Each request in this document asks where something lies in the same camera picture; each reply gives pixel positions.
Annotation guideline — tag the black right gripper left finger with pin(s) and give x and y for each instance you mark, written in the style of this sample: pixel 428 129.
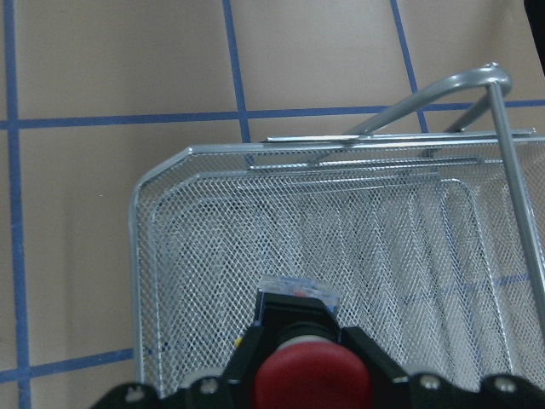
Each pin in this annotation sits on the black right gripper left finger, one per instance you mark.
pixel 233 388

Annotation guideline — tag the silver wire mesh shelf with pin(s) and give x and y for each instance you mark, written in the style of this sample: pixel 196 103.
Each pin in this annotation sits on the silver wire mesh shelf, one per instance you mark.
pixel 425 224

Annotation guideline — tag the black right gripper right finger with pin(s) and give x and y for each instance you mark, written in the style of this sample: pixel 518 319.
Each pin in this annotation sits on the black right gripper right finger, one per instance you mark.
pixel 393 387

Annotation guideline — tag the red emergency stop button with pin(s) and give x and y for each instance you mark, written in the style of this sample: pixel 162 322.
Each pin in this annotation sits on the red emergency stop button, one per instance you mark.
pixel 292 357

